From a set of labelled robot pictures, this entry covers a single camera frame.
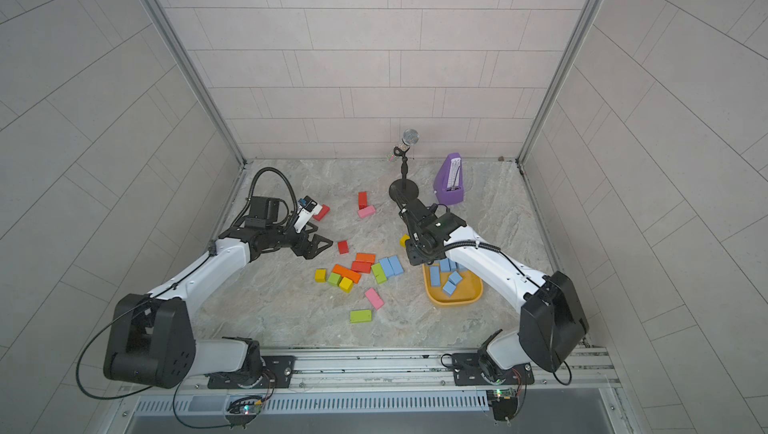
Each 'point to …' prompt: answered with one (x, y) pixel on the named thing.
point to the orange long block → (345, 272)
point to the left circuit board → (245, 406)
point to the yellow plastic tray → (467, 291)
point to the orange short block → (366, 257)
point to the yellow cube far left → (320, 275)
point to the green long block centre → (379, 273)
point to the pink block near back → (367, 211)
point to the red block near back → (363, 200)
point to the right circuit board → (503, 402)
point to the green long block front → (360, 316)
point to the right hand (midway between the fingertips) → (418, 253)
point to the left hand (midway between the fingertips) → (327, 231)
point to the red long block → (361, 266)
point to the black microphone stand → (404, 190)
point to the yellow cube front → (346, 284)
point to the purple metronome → (449, 183)
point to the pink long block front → (374, 298)
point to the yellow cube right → (403, 239)
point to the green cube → (334, 279)
